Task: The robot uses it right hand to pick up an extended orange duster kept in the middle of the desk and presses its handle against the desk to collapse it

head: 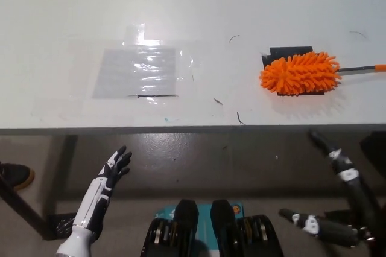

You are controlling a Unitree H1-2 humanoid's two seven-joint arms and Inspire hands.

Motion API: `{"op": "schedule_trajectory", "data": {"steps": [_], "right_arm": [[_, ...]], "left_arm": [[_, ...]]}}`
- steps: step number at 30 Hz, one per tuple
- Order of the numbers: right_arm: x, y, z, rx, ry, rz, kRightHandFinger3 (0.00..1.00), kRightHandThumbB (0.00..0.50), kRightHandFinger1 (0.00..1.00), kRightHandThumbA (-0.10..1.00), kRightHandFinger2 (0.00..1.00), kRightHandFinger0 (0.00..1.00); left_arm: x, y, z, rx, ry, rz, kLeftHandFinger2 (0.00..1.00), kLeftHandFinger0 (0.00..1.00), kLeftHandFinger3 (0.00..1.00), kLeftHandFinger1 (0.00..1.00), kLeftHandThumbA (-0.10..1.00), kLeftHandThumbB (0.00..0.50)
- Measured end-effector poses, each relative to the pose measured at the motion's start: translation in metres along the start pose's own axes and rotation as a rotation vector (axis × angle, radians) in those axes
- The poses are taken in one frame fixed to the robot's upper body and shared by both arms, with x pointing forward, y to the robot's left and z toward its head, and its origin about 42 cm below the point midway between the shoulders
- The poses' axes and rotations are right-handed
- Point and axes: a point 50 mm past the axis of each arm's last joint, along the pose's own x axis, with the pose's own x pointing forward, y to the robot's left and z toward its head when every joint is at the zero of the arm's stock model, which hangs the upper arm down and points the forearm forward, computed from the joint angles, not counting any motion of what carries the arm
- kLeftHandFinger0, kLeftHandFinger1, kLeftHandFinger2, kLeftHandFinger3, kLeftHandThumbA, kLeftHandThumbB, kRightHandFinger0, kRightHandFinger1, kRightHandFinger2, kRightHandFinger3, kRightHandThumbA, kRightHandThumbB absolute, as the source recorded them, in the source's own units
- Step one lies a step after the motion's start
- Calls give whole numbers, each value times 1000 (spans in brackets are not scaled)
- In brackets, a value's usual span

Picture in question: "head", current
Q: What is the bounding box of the orange microfiber telescopic duster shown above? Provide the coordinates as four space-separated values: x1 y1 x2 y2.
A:
258 51 386 97

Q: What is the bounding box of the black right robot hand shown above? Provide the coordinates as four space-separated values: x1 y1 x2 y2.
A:
277 129 379 249

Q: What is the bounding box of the clear taped grey plastic sheet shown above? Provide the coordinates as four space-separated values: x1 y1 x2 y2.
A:
91 23 197 104

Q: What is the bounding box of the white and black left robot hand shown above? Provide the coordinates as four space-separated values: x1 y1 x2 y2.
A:
72 145 133 240

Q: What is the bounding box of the black shoe with tan sole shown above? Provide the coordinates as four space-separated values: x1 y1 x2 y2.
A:
0 162 36 191

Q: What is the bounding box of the black desk foot plate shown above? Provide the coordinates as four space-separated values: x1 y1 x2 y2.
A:
324 208 352 226

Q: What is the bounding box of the black desk leg with foot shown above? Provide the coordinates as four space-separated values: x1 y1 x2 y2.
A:
0 175 76 241

